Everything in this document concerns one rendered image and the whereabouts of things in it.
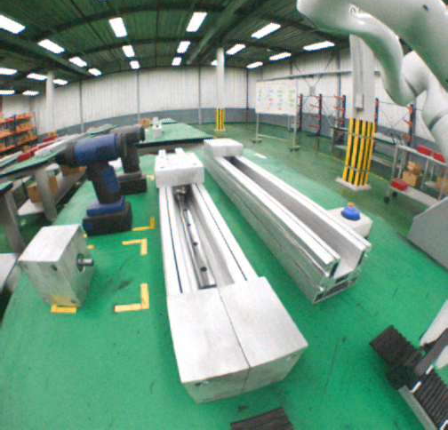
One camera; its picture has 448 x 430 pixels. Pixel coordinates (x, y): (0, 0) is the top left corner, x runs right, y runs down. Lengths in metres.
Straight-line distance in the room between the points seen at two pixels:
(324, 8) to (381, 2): 0.27
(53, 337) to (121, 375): 0.13
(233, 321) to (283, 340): 0.04
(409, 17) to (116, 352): 0.46
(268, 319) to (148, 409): 0.17
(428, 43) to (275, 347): 0.30
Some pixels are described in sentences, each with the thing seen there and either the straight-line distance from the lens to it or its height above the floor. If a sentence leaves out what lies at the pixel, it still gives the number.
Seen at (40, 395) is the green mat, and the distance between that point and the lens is 0.34.
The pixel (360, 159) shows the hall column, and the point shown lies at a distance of 3.51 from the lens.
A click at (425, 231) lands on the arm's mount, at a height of 0.83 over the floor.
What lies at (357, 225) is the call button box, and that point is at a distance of 0.45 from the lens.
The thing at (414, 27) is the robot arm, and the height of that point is 1.14.
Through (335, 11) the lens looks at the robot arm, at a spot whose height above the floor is 1.27.
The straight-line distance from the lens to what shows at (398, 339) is 0.32.
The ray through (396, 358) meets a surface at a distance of 0.30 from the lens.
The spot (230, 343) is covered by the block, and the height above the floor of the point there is 0.87.
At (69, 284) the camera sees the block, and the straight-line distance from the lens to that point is 0.34.
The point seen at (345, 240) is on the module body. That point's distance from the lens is 0.35.
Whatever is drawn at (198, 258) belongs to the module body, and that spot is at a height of 0.84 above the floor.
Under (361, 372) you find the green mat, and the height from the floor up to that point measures 0.78.
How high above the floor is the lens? 1.03
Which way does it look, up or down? 26 degrees down
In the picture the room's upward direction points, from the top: straight up
